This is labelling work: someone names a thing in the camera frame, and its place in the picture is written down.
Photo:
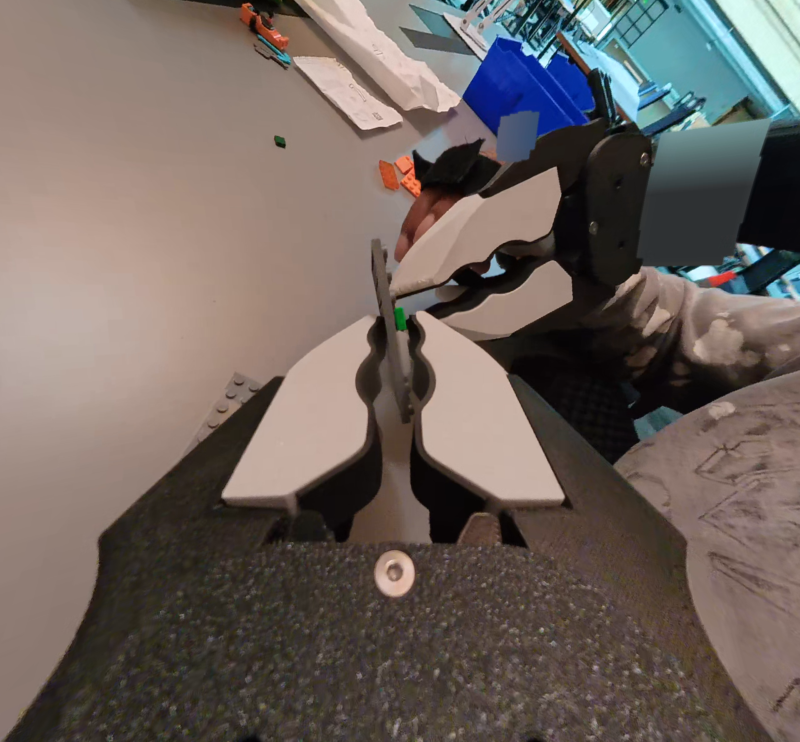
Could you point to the person's right forearm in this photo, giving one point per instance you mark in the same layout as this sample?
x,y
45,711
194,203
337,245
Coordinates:
x,y
700,342

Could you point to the person's right hand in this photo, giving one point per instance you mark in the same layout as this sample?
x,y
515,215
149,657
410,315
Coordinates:
x,y
425,217

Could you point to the large dark grey lego plate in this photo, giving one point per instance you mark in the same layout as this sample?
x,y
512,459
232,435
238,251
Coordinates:
x,y
390,329

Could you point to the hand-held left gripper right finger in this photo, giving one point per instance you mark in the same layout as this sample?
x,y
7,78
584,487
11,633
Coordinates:
x,y
487,436

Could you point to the small orange lego slope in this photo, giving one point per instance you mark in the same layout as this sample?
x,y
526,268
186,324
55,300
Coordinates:
x,y
404,164

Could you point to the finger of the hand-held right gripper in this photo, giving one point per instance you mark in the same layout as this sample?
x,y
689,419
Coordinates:
x,y
494,223
519,304

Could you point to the grey lego baseplate build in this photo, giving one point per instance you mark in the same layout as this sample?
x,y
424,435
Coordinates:
x,y
231,398

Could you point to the orange and teal lego assembly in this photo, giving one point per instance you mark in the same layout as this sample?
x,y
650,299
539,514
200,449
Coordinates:
x,y
265,29

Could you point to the white instruction sheet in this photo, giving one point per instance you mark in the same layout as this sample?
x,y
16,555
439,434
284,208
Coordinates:
x,y
347,92

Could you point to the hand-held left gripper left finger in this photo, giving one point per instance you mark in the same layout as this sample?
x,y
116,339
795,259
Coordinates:
x,y
306,429

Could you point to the white crumpled paper bag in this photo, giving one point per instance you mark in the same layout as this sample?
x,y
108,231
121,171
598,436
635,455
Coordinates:
x,y
369,42

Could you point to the blue plastic storage bin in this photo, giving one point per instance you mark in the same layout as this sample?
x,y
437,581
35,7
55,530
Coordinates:
x,y
512,86

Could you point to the small orange lego piece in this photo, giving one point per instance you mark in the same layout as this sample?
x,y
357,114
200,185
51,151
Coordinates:
x,y
388,175

